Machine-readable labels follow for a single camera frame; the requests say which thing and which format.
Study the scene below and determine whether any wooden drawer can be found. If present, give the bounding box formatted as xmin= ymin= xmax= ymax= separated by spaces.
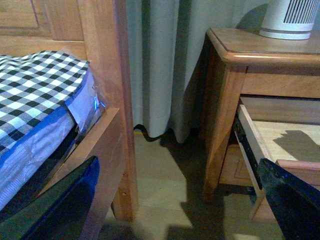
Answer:
xmin=219 ymin=144 xmax=253 ymax=187
xmin=232 ymin=95 xmax=320 ymax=223

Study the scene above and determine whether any blue white mattress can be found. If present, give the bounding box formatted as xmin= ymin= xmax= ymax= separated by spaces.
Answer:
xmin=0 ymin=70 xmax=101 ymax=209

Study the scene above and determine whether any white cylindrical air purifier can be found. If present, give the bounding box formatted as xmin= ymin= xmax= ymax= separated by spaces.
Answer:
xmin=259 ymin=0 xmax=320 ymax=40

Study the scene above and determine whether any wooden bed frame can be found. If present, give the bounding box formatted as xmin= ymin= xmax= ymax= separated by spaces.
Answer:
xmin=0 ymin=0 xmax=138 ymax=240

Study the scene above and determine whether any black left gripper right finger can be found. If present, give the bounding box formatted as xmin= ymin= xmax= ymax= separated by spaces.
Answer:
xmin=257 ymin=158 xmax=320 ymax=240

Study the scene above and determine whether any checkered bed sheet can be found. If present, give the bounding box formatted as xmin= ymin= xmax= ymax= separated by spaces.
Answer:
xmin=0 ymin=50 xmax=89 ymax=155

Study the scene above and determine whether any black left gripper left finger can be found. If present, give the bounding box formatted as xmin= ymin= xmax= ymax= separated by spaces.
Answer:
xmin=0 ymin=156 xmax=100 ymax=240

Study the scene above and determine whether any grey curtain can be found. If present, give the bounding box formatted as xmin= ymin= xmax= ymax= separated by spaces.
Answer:
xmin=126 ymin=0 xmax=268 ymax=143

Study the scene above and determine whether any wooden nightstand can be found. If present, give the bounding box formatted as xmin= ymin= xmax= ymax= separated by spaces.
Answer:
xmin=201 ymin=28 xmax=320 ymax=202

